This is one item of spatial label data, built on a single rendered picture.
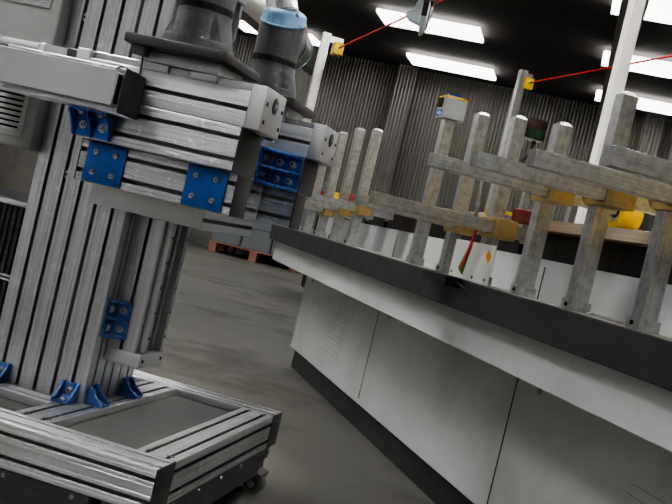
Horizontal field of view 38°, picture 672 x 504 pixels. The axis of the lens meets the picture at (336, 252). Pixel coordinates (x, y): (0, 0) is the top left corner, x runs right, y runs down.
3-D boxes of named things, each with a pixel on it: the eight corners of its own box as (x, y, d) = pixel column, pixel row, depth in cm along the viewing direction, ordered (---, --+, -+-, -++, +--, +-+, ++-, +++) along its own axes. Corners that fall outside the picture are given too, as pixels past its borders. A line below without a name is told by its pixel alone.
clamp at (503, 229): (496, 237, 241) (500, 217, 240) (474, 234, 254) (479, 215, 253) (516, 243, 242) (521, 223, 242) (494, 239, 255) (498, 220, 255)
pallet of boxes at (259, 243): (312, 273, 1476) (333, 185, 1472) (296, 272, 1386) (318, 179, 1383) (228, 252, 1507) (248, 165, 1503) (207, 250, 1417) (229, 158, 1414)
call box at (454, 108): (441, 119, 294) (447, 94, 294) (433, 120, 301) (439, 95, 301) (462, 125, 296) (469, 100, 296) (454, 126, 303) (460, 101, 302)
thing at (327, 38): (279, 224, 492) (326, 30, 490) (276, 223, 501) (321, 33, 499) (301, 230, 495) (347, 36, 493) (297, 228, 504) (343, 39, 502)
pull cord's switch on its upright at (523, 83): (475, 271, 521) (524, 68, 518) (468, 269, 530) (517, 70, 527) (488, 274, 523) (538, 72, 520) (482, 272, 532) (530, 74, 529)
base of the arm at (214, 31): (148, 38, 199) (159, -10, 199) (177, 54, 214) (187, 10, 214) (216, 51, 196) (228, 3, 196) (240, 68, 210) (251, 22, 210)
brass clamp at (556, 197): (550, 201, 216) (556, 178, 216) (524, 199, 229) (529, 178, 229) (575, 207, 218) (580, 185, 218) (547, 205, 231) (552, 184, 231)
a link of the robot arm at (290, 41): (247, 50, 247) (260, -3, 247) (257, 60, 261) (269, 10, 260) (293, 60, 246) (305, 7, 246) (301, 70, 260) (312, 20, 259)
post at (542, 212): (511, 324, 224) (561, 120, 223) (504, 322, 227) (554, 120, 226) (524, 327, 225) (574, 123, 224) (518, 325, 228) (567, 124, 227)
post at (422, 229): (409, 263, 297) (444, 118, 296) (404, 261, 301) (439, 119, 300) (423, 266, 298) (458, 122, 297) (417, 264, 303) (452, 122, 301)
